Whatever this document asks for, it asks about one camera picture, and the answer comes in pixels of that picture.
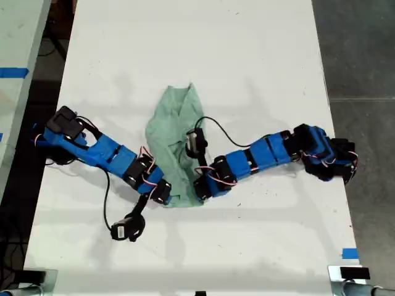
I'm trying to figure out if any pale green T-shirt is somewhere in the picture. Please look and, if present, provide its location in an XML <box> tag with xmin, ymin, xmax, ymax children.
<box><xmin>145</xmin><ymin>82</ymin><xmax>206</xmax><ymax>209</ymax></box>

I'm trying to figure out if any white side table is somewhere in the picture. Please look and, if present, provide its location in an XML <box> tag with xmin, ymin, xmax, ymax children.
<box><xmin>0</xmin><ymin>0</ymin><xmax>52</xmax><ymax>192</ymax></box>

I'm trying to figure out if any small black box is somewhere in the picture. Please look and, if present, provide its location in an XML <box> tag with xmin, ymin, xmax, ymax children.
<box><xmin>23</xmin><ymin>270</ymin><xmax>47</xmax><ymax>283</ymax></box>
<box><xmin>339</xmin><ymin>267</ymin><xmax>370</xmax><ymax>281</ymax></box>

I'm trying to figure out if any short blue tape strip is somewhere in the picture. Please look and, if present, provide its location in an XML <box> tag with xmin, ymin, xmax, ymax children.
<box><xmin>341</xmin><ymin>247</ymin><xmax>360</xmax><ymax>260</ymax></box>

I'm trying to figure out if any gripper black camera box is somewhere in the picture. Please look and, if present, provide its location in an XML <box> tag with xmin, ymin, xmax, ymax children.
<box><xmin>110</xmin><ymin>217</ymin><xmax>146</xmax><ymax>243</ymax></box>
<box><xmin>186</xmin><ymin>128</ymin><xmax>207</xmax><ymax>158</ymax></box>

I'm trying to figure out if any long blue tape strip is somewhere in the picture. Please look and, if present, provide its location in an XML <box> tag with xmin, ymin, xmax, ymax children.
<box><xmin>0</xmin><ymin>67</ymin><xmax>30</xmax><ymax>78</ymax></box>

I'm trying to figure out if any gripper black camera cable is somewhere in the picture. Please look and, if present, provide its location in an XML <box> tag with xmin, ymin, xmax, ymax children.
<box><xmin>194</xmin><ymin>116</ymin><xmax>257</xmax><ymax>148</ymax></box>
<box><xmin>103</xmin><ymin>168</ymin><xmax>114</xmax><ymax>231</ymax></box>

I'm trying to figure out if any black floor cable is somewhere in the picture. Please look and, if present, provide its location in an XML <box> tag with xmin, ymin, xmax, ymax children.
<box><xmin>38</xmin><ymin>36</ymin><xmax>67</xmax><ymax>61</ymax></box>

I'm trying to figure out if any metal table corner bracket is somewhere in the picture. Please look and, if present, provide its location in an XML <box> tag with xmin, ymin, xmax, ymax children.
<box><xmin>327</xmin><ymin>265</ymin><xmax>371</xmax><ymax>296</ymax></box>
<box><xmin>23</xmin><ymin>268</ymin><xmax>59</xmax><ymax>292</ymax></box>

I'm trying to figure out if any grey metal pipe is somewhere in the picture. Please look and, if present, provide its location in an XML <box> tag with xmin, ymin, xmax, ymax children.
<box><xmin>342</xmin><ymin>282</ymin><xmax>395</xmax><ymax>296</ymax></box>
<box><xmin>0</xmin><ymin>285</ymin><xmax>44</xmax><ymax>296</ymax></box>

